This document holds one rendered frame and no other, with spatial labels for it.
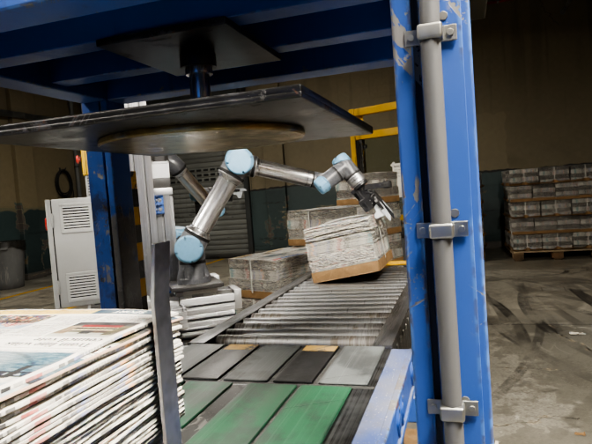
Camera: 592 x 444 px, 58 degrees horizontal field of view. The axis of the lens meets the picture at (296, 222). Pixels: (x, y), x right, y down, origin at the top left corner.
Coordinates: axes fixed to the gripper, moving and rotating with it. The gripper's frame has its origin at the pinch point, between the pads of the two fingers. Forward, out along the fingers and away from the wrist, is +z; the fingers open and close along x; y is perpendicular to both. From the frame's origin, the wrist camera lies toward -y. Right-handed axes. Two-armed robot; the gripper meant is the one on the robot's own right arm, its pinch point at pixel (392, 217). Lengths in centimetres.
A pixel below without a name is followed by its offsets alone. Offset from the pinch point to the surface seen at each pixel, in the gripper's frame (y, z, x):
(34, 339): 3, -8, 191
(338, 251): 23.2, -2.3, 18.1
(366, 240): 11.1, 1.1, 17.4
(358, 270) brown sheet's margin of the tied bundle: 21.3, 8.4, 19.1
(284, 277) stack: 75, -12, -46
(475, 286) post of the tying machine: -30, 14, 173
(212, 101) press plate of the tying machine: -18, -23, 167
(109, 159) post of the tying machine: 29, -54, 114
